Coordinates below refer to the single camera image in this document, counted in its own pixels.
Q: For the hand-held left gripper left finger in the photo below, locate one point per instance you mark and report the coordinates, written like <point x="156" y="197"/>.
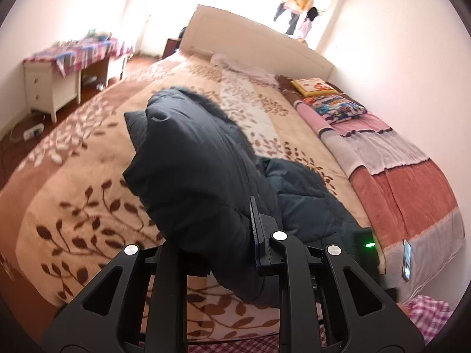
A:
<point x="167" y="264"/>

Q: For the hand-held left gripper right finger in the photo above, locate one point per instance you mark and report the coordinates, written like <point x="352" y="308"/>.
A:
<point x="256" y="228"/>

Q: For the dark teal quilted jacket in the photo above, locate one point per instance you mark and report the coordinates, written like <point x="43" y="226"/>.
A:
<point x="206" y="176"/>

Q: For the hanging clothes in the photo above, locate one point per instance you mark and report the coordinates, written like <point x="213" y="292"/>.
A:
<point x="298" y="5"/>

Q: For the smartphone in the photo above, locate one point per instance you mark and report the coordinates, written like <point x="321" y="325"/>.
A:
<point x="406" y="259"/>

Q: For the pink striped blanket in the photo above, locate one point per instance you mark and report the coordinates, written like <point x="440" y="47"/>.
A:
<point x="397" y="176"/>

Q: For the bed with leaf-pattern blanket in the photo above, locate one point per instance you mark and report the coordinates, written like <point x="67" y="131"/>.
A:
<point x="110" y="176"/>

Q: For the cartoon-print cushion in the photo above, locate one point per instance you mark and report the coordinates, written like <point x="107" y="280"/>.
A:
<point x="336" y="107"/>

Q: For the yellow printed cushion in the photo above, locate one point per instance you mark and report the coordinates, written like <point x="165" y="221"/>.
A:
<point x="312" y="86"/>

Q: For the white pillow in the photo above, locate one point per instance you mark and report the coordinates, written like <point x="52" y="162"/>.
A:
<point x="239" y="66"/>

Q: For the white bed headboard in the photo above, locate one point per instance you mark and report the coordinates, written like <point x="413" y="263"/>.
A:
<point x="257" y="40"/>

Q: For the white power strip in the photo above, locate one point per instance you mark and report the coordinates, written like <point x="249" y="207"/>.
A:
<point x="34" y="131"/>

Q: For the dark wooden nightstand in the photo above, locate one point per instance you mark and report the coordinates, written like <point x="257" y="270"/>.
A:
<point x="171" y="47"/>

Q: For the white drawer cabinet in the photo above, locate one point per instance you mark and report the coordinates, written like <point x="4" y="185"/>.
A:
<point x="49" y="88"/>

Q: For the plaid tablecloth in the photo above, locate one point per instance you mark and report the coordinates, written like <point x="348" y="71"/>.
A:
<point x="79" y="49"/>

